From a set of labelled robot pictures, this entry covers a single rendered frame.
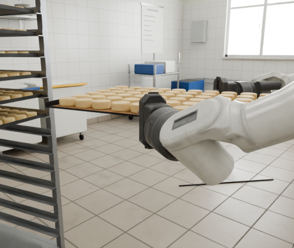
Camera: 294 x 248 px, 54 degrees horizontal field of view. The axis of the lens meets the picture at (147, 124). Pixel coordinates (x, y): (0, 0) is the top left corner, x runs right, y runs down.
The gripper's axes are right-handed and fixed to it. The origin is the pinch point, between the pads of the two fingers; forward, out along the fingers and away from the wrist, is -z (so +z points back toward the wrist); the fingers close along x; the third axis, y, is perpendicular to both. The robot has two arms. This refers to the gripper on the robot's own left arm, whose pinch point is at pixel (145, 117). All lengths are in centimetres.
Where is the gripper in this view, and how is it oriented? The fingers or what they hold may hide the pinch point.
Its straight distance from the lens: 66.6
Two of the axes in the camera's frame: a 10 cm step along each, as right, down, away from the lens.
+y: -9.4, 0.8, -3.4
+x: 0.0, -9.7, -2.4
